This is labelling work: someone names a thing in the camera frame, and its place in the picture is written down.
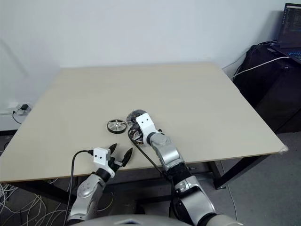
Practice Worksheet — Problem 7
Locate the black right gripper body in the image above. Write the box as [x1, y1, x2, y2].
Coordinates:
[131, 123, 143, 142]

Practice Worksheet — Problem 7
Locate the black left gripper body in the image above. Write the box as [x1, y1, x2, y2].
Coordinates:
[107, 150, 124, 174]

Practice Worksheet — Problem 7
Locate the black round motor housing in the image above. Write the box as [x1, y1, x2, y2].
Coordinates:
[128, 123, 145, 147]

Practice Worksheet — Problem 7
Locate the silver spoked rotor black rim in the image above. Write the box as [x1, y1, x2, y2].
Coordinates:
[105, 119, 127, 135]

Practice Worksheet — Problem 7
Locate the grey robot torso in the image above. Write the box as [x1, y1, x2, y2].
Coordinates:
[81, 207, 246, 226]

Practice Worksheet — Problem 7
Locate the large black bag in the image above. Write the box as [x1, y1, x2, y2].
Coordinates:
[232, 43, 301, 134]

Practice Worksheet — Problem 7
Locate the open black laptop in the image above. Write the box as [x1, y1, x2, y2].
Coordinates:
[275, 2, 301, 65]

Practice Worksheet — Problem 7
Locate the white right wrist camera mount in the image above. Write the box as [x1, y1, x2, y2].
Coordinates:
[136, 113, 159, 142]

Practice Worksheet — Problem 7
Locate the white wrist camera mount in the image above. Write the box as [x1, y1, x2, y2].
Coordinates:
[136, 113, 159, 142]
[92, 147, 114, 175]

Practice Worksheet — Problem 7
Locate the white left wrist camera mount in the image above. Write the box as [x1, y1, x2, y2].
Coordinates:
[92, 147, 114, 175]

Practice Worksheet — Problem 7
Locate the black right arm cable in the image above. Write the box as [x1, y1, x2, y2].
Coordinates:
[127, 130, 176, 214]

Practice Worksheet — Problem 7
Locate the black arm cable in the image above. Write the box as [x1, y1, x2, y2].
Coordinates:
[127, 130, 176, 214]
[66, 149, 95, 214]

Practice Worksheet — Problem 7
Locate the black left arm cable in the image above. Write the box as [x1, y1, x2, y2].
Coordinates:
[66, 149, 95, 214]

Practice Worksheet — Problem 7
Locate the black metal table frame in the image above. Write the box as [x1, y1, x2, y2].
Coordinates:
[0, 153, 271, 206]

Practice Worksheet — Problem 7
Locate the white wall power strip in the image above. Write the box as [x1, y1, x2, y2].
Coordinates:
[0, 102, 32, 116]

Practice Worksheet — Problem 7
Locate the white floor cable tangle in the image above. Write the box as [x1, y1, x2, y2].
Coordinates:
[0, 180, 71, 226]

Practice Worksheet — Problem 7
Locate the white cable on bag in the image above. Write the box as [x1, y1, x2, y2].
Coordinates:
[232, 56, 290, 80]

